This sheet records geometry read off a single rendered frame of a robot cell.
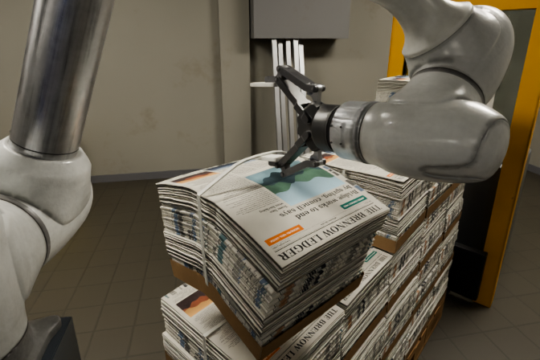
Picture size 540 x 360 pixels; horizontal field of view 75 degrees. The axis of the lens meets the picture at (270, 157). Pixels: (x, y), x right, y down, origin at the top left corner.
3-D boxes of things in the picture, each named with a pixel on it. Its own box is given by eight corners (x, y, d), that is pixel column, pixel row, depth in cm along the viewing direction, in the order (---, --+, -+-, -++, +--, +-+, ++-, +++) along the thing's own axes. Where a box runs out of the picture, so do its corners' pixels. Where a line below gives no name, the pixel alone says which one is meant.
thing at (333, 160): (296, 159, 122) (296, 156, 122) (337, 141, 143) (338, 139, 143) (402, 185, 100) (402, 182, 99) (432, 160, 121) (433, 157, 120)
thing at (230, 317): (207, 297, 69) (209, 282, 67) (308, 243, 87) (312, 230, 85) (258, 364, 59) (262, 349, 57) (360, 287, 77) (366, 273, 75)
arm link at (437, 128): (372, 185, 51) (411, 122, 56) (492, 214, 40) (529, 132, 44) (345, 132, 45) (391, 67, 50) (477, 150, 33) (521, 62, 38)
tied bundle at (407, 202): (292, 218, 129) (294, 158, 122) (333, 193, 151) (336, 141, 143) (394, 256, 106) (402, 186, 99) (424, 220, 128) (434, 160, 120)
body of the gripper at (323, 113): (329, 104, 51) (284, 101, 58) (329, 161, 53) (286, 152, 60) (359, 100, 56) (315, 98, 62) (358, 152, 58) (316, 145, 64)
